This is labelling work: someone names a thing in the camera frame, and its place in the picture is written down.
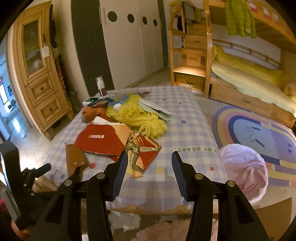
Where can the pink fluffy cushion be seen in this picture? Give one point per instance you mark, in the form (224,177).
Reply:
(175,230)

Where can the plush toy on bed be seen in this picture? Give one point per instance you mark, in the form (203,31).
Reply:
(289,89)

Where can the pine wooden cabinet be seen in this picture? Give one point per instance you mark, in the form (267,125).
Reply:
(38,80)

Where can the paper tag on cabinet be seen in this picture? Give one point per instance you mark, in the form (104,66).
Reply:
(45,51)

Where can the wooden drawer staircase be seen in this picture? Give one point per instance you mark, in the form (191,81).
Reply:
(191,50)

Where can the white wardrobe with holes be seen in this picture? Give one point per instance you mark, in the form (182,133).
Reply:
(120,41)

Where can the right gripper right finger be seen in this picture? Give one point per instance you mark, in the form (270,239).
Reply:
(237,220)

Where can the light green paper envelope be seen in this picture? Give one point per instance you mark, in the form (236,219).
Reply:
(153,108)

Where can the brown leather piece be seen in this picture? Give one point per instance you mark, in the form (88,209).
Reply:
(76,161)

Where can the white electronic device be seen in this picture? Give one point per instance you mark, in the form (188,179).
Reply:
(90,100)

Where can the white brown pump bottle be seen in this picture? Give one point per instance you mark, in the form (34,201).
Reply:
(101,86)

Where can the green puffer jacket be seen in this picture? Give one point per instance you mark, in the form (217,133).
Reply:
(239,19)

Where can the rainbow oval rug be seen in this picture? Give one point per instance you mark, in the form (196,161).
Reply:
(273,141)

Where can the orange plush cloth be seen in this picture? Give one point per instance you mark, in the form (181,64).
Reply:
(90,113)

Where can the yellow bed duvet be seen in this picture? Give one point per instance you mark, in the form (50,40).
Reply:
(255,81)

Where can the checkered table cloth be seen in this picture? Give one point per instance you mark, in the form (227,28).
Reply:
(156,191)

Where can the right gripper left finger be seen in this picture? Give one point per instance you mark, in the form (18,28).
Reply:
(61,219)

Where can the red robot picture cardboard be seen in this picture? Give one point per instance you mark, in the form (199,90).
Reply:
(110,139)

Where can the yellow fluffy duster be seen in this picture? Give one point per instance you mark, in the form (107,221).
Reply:
(131,114)

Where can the clothes pile on stairs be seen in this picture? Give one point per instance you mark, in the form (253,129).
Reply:
(191,12)

